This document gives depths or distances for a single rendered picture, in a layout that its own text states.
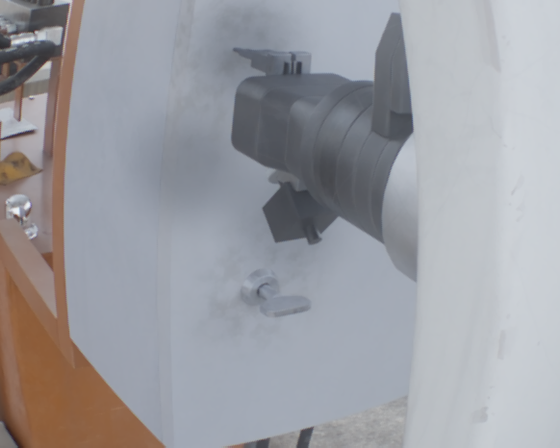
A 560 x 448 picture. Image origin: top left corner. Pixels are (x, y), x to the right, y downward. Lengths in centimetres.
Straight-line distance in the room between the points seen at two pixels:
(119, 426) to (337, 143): 97
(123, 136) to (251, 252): 12
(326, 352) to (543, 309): 50
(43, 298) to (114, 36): 36
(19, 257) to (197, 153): 49
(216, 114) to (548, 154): 40
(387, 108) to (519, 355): 21
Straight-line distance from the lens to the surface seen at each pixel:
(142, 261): 71
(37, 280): 104
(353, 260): 75
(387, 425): 202
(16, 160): 150
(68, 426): 137
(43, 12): 148
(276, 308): 68
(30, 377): 129
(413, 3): 28
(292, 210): 57
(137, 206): 70
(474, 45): 26
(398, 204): 45
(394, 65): 46
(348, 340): 79
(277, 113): 54
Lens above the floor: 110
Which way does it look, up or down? 21 degrees down
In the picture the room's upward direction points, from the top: 5 degrees clockwise
